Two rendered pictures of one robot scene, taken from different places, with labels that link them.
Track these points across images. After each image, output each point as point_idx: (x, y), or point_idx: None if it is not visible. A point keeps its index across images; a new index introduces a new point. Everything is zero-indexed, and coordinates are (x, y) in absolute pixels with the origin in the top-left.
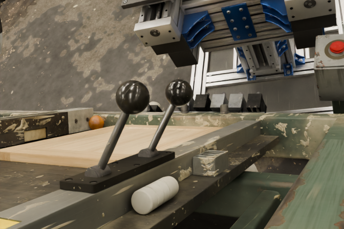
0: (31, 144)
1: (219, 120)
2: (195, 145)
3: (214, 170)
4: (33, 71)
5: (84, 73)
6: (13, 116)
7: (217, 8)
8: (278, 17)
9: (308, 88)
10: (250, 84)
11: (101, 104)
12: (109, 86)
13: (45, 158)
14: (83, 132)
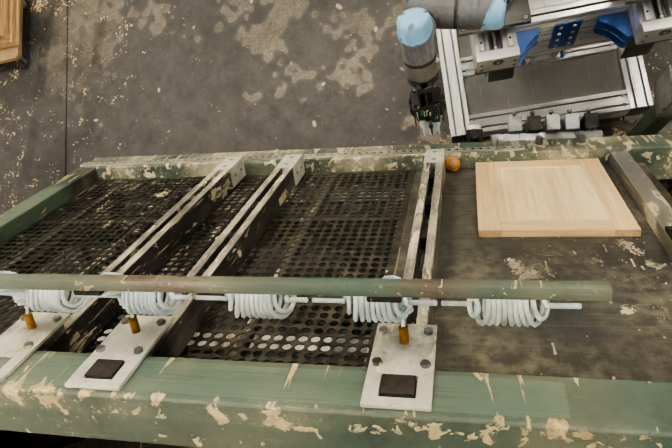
0: (489, 215)
1: (587, 153)
2: (665, 208)
3: None
4: (181, 57)
5: (265, 57)
6: (424, 182)
7: (550, 25)
8: (615, 33)
9: (580, 71)
10: (514, 70)
11: (305, 99)
12: (310, 73)
13: (542, 232)
14: (478, 184)
